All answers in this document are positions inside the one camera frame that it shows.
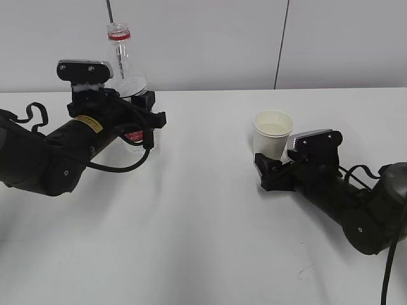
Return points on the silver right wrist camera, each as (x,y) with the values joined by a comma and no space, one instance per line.
(312,142)

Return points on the clear water bottle red label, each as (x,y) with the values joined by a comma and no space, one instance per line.
(128,77)

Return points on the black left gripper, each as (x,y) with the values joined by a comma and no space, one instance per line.
(102,108)

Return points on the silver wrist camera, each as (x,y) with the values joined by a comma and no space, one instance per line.
(84,71)
(312,142)

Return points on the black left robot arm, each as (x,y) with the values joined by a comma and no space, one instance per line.
(52,164)

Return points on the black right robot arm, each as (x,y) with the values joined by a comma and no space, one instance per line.
(369,217)

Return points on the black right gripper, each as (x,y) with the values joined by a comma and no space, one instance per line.
(306,174)

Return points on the white paper cup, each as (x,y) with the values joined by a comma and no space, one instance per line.
(271,131)

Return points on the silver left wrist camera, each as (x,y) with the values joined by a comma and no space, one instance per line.
(84,71)

